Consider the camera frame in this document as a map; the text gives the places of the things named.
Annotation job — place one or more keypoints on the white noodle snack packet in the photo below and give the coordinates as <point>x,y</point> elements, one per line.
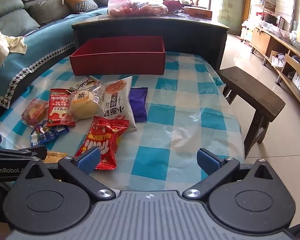
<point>117,105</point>

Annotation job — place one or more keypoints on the plastic bag of red fruit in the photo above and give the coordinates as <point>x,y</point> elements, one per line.
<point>137,10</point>

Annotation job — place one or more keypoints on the orange flat box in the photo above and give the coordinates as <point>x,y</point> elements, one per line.
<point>197,12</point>

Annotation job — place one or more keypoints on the blue checkered tablecloth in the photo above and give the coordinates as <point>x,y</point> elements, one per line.
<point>165,120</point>

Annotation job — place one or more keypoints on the white wafer packet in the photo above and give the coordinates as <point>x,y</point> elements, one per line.
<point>83,83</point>

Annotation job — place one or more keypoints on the dark wooden bench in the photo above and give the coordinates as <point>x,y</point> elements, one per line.
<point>252,92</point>

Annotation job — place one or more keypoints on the blue sofa with houndstooth trim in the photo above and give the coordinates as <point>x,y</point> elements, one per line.
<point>40,52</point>

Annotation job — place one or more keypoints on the red jelly snack packet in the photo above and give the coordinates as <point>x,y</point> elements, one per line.
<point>102,135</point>

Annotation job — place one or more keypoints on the purple snack packet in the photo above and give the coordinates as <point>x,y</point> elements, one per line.
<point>138,105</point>

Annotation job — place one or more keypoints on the red cardboard box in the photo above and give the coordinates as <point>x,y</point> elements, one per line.
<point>115,63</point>

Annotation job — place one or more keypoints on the gold packet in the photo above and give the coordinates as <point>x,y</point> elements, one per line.
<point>53,157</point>

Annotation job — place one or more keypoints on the white plastic bag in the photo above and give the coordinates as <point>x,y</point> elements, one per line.
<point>277,60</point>

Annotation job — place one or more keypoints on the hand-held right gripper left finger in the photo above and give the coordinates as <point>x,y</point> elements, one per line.
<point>88,161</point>

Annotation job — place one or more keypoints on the pink blue snack packet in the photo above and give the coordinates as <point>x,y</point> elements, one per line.
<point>35,111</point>

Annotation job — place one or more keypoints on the bun in clear wrapper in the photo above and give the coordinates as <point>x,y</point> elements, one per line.
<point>83,106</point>

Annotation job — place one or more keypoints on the grey green cushion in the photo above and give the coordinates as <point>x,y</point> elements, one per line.
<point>17,23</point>
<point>48,11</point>

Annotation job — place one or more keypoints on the blue candy packet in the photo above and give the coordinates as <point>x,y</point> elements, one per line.
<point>47,131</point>

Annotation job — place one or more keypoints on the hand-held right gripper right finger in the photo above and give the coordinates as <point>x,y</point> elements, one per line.
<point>207,162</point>

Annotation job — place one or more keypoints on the cream towel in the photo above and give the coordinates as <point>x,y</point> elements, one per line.
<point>0,45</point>

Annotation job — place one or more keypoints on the light wooden media cabinet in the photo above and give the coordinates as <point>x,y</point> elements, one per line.
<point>261,38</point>

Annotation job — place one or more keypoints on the dark wooden coffee table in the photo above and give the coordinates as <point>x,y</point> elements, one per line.
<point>190,37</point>

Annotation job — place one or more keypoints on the dark red cloth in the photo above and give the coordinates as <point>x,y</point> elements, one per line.
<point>172,6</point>

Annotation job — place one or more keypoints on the red and white milk packet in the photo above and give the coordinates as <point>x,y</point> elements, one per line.
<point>57,107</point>

